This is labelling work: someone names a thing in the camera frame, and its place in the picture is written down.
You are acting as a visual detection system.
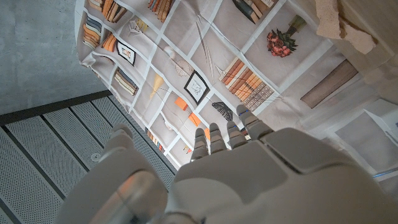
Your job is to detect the printed bookshelf backdrop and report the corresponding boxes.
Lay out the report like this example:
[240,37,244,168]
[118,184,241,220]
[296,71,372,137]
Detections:
[73,0,398,170]

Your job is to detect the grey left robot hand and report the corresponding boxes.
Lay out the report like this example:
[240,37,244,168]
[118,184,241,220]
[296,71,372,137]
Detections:
[52,104,398,224]

